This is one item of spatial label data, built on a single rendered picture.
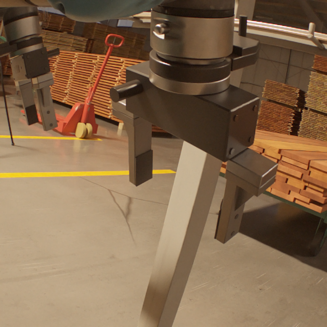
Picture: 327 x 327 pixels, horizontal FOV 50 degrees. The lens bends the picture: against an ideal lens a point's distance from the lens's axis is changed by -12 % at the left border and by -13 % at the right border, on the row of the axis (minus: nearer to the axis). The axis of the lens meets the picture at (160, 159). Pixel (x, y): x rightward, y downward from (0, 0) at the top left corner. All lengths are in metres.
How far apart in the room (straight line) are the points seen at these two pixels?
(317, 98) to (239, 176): 9.80
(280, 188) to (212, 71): 1.80
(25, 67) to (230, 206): 0.45
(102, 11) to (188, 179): 0.58
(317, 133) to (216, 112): 9.76
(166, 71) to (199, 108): 0.04
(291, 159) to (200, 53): 1.78
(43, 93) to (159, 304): 0.51
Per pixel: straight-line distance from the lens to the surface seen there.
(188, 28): 0.31
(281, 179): 2.10
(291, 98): 10.45
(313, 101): 10.14
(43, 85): 0.66
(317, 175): 2.02
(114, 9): 0.20
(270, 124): 10.72
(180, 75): 0.32
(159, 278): 0.84
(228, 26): 0.33
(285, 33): 0.64
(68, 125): 4.59
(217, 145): 0.33
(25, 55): 0.69
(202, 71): 0.32
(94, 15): 0.20
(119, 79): 6.09
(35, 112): 0.82
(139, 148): 0.45
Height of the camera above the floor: 0.87
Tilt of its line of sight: 11 degrees down
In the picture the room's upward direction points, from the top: 13 degrees clockwise
